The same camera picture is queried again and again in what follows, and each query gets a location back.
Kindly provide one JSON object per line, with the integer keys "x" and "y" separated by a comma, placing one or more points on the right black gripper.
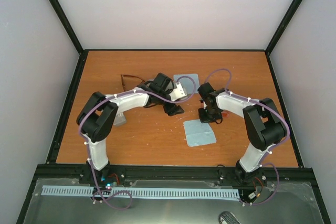
{"x": 204, "y": 120}

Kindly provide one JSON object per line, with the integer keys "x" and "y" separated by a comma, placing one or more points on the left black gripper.
{"x": 172, "y": 109}

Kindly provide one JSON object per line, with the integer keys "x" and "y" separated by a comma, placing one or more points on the blue cleaning cloth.
{"x": 190, "y": 82}
{"x": 198, "y": 133}

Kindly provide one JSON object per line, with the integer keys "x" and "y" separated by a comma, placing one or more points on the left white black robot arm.
{"x": 97, "y": 117}

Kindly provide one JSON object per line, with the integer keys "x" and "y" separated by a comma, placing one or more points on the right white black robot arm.
{"x": 266, "y": 128}

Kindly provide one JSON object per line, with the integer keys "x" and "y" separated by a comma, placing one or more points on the red sunglasses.
{"x": 203, "y": 105}

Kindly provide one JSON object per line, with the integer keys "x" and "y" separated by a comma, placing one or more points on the brown sunglasses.
{"x": 130, "y": 81}

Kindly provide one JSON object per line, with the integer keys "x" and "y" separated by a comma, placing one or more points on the grey glasses case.
{"x": 119, "y": 120}

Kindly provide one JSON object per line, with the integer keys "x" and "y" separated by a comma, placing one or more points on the black oval remote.
{"x": 227, "y": 217}

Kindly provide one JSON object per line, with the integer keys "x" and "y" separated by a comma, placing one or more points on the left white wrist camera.
{"x": 178, "y": 92}

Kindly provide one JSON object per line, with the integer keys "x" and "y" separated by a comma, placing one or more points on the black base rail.
{"x": 225, "y": 176}

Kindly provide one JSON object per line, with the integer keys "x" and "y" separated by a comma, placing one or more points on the blue slotted cable duct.
{"x": 143, "y": 193}

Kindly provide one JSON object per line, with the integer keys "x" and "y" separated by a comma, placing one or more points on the right black frame post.
{"x": 293, "y": 7}

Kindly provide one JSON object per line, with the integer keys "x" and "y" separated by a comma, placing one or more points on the black frame post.
{"x": 293, "y": 7}
{"x": 67, "y": 26}

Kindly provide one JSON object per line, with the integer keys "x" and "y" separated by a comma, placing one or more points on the left black frame post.
{"x": 67, "y": 26}

